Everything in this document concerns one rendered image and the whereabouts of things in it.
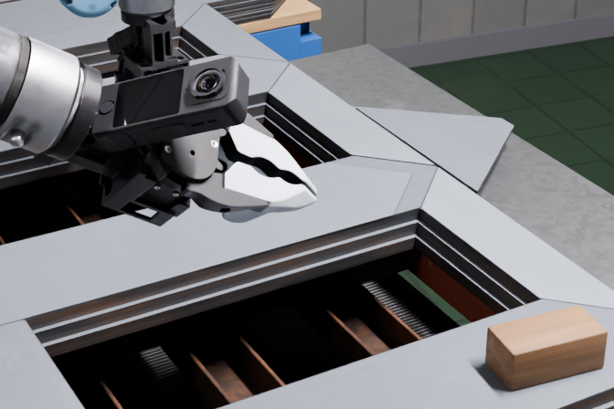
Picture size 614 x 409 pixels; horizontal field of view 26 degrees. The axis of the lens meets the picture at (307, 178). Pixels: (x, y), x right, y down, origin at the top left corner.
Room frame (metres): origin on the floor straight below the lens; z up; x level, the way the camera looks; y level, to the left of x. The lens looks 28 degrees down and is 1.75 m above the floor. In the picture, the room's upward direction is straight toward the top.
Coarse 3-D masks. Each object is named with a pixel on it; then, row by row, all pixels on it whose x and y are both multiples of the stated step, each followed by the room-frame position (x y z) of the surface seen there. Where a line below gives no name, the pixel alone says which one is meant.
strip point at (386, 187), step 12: (336, 168) 1.71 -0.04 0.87; (348, 168) 1.71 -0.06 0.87; (360, 168) 1.71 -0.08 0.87; (372, 168) 1.71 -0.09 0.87; (360, 180) 1.67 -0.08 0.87; (372, 180) 1.67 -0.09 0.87; (384, 180) 1.67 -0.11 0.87; (396, 180) 1.67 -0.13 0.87; (408, 180) 1.67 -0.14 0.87; (372, 192) 1.63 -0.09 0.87; (384, 192) 1.63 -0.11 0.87; (396, 192) 1.63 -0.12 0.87; (384, 204) 1.60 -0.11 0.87; (396, 204) 1.60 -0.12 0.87
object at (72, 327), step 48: (96, 48) 2.19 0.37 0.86; (192, 48) 2.22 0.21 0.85; (288, 144) 1.89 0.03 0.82; (336, 144) 1.79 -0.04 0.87; (336, 240) 1.53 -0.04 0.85; (384, 240) 1.55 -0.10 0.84; (432, 240) 1.55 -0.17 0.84; (144, 288) 1.39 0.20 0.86; (192, 288) 1.41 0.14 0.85; (240, 288) 1.44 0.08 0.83; (480, 288) 1.44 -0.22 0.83; (48, 336) 1.32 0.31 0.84; (96, 336) 1.34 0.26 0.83
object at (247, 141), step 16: (240, 128) 0.91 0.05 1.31; (224, 144) 0.91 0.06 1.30; (240, 144) 0.90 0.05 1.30; (256, 144) 0.91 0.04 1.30; (272, 144) 0.92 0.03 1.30; (224, 160) 0.92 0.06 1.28; (240, 160) 0.90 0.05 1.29; (256, 160) 0.91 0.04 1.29; (272, 160) 0.91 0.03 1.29; (288, 160) 0.92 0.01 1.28; (272, 176) 0.91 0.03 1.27; (288, 176) 0.91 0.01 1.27; (304, 176) 0.91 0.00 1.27
